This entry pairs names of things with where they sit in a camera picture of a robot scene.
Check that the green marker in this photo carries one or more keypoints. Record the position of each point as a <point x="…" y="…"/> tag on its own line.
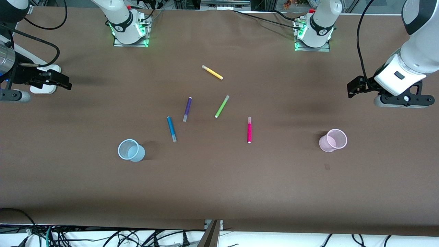
<point x="222" y="107"/>

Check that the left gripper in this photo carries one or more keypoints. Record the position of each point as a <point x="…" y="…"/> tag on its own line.
<point x="365" y="84"/>

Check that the orange object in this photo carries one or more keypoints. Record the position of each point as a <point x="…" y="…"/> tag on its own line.
<point x="289" y="4"/>

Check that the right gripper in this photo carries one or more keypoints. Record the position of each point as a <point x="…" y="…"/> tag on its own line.
<point x="21" y="74"/>

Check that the blue marker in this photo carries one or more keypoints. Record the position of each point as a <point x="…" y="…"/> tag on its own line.
<point x="171" y="128"/>

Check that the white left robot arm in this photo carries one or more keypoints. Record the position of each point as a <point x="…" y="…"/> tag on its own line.
<point x="420" y="51"/>

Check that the dark table leg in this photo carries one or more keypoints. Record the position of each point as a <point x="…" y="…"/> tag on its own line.
<point x="211" y="236"/>

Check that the pink plastic cup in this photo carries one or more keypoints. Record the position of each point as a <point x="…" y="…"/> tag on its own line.
<point x="325" y="144"/>

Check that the brown table cloth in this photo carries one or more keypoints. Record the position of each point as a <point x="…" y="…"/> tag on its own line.
<point x="219" y="178"/>

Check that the blue plastic cup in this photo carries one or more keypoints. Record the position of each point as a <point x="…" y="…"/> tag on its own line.
<point x="137" y="154"/>

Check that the silver aluminium frame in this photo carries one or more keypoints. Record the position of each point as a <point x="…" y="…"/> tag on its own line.
<point x="224" y="4"/>

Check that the yellow marker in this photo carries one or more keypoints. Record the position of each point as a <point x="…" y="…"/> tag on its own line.
<point x="212" y="72"/>

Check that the pink marker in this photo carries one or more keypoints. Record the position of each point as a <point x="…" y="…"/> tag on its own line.
<point x="249" y="132"/>

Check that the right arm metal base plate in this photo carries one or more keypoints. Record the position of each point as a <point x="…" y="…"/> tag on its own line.
<point x="130" y="45"/>

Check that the purple marker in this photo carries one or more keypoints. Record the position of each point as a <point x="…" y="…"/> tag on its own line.
<point x="187" y="108"/>

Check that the black power plug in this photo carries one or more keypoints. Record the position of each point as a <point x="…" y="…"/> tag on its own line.
<point x="186" y="240"/>

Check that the white desk lamp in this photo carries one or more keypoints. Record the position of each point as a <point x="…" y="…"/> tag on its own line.
<point x="43" y="90"/>

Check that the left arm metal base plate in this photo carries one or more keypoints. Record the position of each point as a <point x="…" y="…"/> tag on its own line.
<point x="315" y="49"/>

